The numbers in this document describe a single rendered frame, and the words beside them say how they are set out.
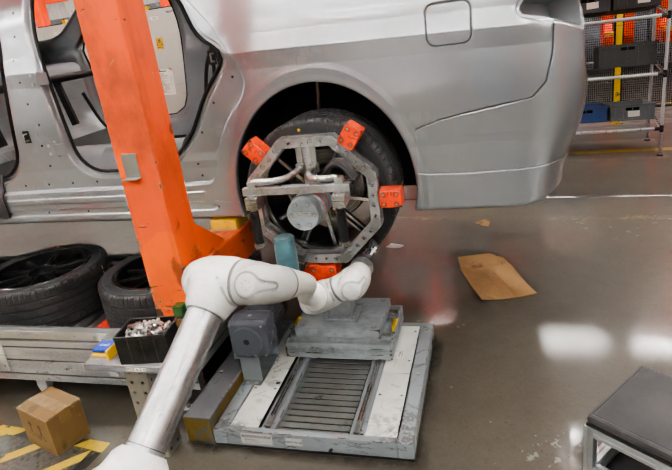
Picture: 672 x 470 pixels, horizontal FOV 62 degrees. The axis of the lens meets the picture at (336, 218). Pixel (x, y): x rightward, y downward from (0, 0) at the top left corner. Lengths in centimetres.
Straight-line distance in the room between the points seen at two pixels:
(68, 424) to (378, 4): 210
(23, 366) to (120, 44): 168
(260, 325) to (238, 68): 107
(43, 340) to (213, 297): 147
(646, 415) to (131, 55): 195
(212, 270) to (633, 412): 130
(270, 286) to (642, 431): 112
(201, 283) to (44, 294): 157
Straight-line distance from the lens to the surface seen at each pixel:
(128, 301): 265
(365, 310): 269
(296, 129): 229
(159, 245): 218
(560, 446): 231
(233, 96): 247
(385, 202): 220
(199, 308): 158
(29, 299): 308
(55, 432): 269
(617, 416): 192
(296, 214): 214
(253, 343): 241
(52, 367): 297
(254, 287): 148
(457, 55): 220
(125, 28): 204
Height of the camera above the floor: 154
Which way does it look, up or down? 19 degrees down
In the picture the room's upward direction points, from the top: 8 degrees counter-clockwise
